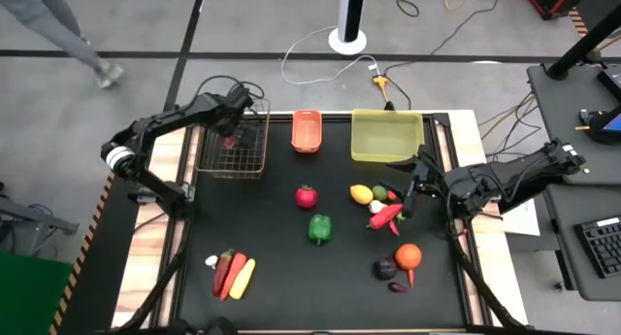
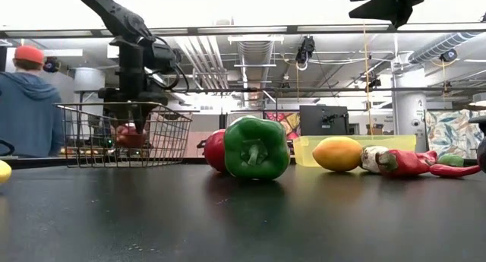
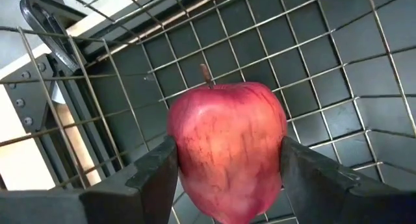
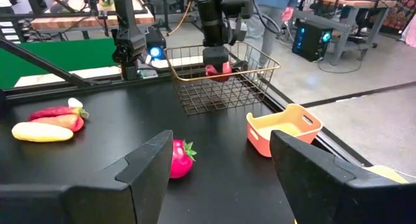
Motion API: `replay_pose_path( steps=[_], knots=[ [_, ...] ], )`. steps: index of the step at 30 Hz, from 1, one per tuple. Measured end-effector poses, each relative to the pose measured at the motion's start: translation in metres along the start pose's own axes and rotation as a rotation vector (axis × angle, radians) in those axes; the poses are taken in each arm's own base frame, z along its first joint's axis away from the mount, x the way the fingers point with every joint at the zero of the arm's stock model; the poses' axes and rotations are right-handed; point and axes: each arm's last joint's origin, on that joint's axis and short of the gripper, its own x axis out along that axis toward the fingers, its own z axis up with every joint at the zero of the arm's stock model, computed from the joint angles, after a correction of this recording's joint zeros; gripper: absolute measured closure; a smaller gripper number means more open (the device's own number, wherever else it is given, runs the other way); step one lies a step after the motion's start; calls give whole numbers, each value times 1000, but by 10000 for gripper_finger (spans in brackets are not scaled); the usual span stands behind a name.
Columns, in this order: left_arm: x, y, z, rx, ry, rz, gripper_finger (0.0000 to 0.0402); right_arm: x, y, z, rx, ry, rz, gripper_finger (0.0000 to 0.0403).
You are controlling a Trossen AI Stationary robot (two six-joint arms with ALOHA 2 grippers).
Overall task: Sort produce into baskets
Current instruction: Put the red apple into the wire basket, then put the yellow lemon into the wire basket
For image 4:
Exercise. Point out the long orange carrot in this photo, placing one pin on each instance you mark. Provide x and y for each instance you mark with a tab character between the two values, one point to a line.
63	121

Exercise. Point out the wooden top workbench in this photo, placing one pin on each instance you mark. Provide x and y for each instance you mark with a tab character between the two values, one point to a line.
97	21

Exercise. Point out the person's hand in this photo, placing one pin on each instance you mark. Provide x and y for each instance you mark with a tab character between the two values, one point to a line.
287	13

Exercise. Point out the black computer tower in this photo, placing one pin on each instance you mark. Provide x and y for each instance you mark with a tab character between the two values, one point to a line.
310	40
156	48

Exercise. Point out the green floor mat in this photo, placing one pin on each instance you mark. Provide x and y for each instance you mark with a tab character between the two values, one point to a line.
65	55

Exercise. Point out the grey frame wooden table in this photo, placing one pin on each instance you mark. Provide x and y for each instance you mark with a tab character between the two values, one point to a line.
351	4

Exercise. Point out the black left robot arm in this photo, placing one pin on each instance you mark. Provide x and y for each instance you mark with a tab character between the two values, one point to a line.
130	39

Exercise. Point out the red apple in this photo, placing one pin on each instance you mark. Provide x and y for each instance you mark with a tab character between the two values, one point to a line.
210	72

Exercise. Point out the yellow corn cob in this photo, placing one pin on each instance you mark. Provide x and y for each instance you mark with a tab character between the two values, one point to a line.
42	132

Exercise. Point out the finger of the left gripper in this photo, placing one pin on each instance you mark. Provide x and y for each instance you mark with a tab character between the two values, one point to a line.
215	56

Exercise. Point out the white garlic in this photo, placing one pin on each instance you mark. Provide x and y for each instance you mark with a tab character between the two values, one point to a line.
75	102

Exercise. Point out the small orange plastic bin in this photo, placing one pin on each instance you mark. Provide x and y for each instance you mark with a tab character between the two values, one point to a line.
260	143

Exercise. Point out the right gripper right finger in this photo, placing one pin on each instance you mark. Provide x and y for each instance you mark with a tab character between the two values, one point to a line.
325	191

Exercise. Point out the long dark red pepper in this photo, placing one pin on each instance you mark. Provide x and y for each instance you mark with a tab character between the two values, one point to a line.
55	112

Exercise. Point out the red strawberry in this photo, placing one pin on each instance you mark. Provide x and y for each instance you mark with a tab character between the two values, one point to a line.
180	162

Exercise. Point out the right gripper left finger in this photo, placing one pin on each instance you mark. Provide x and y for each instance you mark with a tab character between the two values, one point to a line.
97	198

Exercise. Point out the person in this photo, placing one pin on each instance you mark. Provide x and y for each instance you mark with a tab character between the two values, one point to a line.
269	22

